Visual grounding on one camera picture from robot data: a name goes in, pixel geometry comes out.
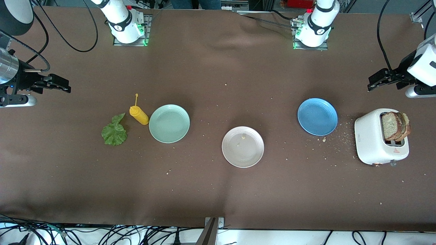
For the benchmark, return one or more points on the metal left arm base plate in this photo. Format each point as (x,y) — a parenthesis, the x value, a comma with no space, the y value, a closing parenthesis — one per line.
(323,47)

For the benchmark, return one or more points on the yellow mustard squeeze bottle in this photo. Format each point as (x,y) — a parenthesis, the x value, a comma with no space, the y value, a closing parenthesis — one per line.
(139,116)

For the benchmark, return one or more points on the blue plate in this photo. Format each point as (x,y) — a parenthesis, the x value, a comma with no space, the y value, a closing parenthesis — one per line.
(317,116)

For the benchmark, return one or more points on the black power plug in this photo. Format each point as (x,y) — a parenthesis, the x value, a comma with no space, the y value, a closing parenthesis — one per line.
(176,240)
(22,240)

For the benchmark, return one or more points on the red box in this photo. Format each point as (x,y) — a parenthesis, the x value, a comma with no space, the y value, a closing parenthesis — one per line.
(299,3)

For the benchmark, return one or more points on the green lettuce leaf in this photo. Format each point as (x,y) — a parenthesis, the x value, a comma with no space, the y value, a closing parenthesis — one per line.
(114,134)

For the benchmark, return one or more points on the white toaster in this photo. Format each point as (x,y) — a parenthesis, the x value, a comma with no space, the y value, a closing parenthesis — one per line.
(369,136)

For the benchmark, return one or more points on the brown tablecloth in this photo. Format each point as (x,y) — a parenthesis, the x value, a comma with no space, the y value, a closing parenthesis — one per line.
(272,197)

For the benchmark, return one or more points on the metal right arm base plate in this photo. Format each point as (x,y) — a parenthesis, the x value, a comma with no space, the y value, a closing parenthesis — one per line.
(147,30)

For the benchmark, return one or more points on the pale green plate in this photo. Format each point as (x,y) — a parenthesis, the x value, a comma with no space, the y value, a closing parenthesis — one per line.
(169,123)

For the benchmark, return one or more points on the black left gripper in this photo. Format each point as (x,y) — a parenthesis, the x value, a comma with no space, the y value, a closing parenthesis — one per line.
(404,73)

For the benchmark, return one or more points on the beige plate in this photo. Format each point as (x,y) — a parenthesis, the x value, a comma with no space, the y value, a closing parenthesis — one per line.
(243,153)

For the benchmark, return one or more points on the brown bread slice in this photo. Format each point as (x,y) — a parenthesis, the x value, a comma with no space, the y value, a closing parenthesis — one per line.
(388,126)
(407,126)

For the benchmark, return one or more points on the aluminium frame profile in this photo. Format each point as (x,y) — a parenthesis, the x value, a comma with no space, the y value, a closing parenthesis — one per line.
(417,17)

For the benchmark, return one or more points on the dark metal bar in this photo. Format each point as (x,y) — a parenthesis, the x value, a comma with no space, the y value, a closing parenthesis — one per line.
(207,236)

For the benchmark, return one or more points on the silver metal bracket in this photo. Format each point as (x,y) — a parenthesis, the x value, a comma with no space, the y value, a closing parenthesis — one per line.
(220,223)

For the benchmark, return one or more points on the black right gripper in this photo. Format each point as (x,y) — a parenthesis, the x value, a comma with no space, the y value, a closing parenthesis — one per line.
(24,80)

